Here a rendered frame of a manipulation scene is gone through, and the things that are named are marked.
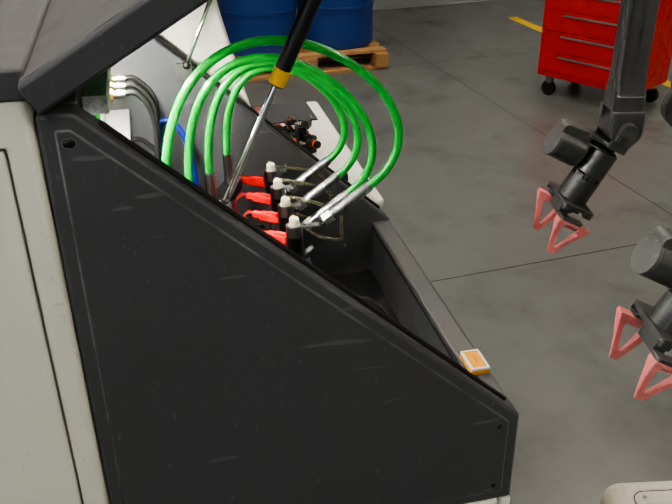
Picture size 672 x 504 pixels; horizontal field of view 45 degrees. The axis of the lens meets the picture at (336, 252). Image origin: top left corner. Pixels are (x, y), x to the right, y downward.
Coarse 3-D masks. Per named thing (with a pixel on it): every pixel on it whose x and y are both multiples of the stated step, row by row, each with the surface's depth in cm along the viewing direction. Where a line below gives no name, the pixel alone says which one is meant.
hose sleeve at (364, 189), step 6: (360, 186) 133; (366, 186) 132; (354, 192) 133; (360, 192) 132; (366, 192) 132; (348, 198) 133; (354, 198) 132; (360, 198) 133; (336, 204) 133; (342, 204) 133; (348, 204) 133; (330, 210) 133; (336, 210) 133; (342, 210) 133; (336, 216) 133
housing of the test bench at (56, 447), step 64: (0, 0) 108; (0, 64) 80; (0, 128) 81; (0, 192) 84; (0, 256) 87; (0, 320) 91; (64, 320) 93; (0, 384) 95; (64, 384) 97; (0, 448) 99; (64, 448) 101
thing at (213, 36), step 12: (192, 12) 148; (216, 12) 149; (180, 24) 148; (192, 24) 149; (204, 24) 149; (216, 24) 150; (168, 36) 149; (180, 36) 149; (192, 36) 150; (204, 36) 150; (216, 36) 151; (180, 48) 150; (204, 48) 151; (216, 48) 152; (192, 60) 152; (228, 60) 154; (240, 96) 157
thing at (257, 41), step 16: (224, 48) 117; (240, 48) 117; (304, 48) 120; (320, 48) 120; (208, 64) 117; (352, 64) 122; (192, 80) 118; (368, 80) 124; (384, 96) 126; (176, 112) 119; (400, 128) 129; (400, 144) 130; (384, 176) 132
